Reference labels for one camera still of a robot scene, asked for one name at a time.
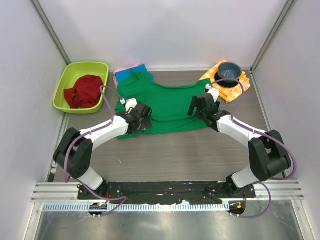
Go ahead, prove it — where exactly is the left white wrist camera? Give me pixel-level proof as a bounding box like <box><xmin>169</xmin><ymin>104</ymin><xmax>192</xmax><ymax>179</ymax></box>
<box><xmin>120</xmin><ymin>98</ymin><xmax>138</xmax><ymax>112</ymax></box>

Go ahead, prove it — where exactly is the pink t shirt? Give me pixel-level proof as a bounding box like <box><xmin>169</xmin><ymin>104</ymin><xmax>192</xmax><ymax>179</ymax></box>
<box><xmin>113</xmin><ymin>63</ymin><xmax>140</xmax><ymax>89</ymax></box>

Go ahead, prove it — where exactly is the black saucer plate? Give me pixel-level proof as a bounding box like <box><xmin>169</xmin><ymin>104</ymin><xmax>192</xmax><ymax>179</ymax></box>
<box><xmin>214</xmin><ymin>70</ymin><xmax>242</xmax><ymax>89</ymax></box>

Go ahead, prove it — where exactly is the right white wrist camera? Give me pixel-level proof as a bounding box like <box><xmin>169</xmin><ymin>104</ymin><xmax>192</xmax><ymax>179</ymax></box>
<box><xmin>205</xmin><ymin>84</ymin><xmax>220</xmax><ymax>103</ymax></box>

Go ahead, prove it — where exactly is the red t shirt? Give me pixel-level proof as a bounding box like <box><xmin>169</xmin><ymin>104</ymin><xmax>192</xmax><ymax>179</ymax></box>
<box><xmin>63</xmin><ymin>75</ymin><xmax>103</xmax><ymax>109</ymax></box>

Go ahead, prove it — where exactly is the orange checkered cloth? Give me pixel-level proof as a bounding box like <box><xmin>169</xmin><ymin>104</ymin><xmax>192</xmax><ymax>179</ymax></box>
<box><xmin>199</xmin><ymin>60</ymin><xmax>251</xmax><ymax>103</ymax></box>

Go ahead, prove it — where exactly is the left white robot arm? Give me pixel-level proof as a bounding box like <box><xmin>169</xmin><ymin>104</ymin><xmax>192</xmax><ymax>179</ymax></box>
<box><xmin>53</xmin><ymin>98</ymin><xmax>153</xmax><ymax>200</ymax></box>

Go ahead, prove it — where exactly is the lime green plastic basin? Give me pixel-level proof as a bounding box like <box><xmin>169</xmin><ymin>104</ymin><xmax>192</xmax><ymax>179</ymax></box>
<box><xmin>52</xmin><ymin>61</ymin><xmax>109</xmax><ymax>114</ymax></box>

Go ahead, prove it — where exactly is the blue t shirt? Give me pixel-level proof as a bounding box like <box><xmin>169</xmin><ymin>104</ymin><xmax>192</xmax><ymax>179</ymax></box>
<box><xmin>115</xmin><ymin>64</ymin><xmax>154</xmax><ymax>83</ymax></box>

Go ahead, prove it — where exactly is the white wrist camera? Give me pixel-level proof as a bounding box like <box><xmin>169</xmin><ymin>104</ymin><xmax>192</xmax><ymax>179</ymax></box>
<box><xmin>120</xmin><ymin>98</ymin><xmax>138</xmax><ymax>112</ymax></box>
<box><xmin>205</xmin><ymin>84</ymin><xmax>220</xmax><ymax>103</ymax></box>

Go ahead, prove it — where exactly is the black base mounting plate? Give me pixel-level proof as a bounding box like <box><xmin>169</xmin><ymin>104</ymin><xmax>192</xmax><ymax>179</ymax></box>
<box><xmin>77</xmin><ymin>180</ymin><xmax>257</xmax><ymax>205</ymax></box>

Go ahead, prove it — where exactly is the green t shirt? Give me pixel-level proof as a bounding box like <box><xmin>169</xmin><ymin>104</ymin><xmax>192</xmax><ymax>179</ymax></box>
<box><xmin>117</xmin><ymin>72</ymin><xmax>211</xmax><ymax>140</ymax></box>

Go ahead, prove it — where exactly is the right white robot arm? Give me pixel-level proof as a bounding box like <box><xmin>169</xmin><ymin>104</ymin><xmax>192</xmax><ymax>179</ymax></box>
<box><xmin>187</xmin><ymin>92</ymin><xmax>292</xmax><ymax>198</ymax></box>

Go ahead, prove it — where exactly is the dark blue ceramic bowl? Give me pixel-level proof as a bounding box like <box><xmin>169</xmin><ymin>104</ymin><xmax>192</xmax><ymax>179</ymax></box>
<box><xmin>217</xmin><ymin>61</ymin><xmax>242</xmax><ymax>80</ymax></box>

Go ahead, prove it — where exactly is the perforated metal rail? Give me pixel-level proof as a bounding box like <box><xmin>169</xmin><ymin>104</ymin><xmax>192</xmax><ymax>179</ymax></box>
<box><xmin>42</xmin><ymin>201</ymin><xmax>230</xmax><ymax>212</ymax></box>

